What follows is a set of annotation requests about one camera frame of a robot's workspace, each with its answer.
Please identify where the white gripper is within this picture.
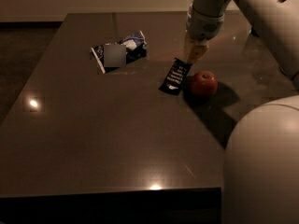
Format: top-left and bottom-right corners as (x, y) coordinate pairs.
(183, 6), (224, 64)

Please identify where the black rxbar chocolate wrapper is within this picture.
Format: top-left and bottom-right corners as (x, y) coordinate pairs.
(159, 58), (192, 95)

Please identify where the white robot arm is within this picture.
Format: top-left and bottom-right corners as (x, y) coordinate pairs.
(184, 0), (299, 224)

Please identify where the red apple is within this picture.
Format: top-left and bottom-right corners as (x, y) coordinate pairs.
(190, 71), (218, 98)

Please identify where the blue white chip bag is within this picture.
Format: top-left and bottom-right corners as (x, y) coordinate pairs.
(90, 31), (147, 74)

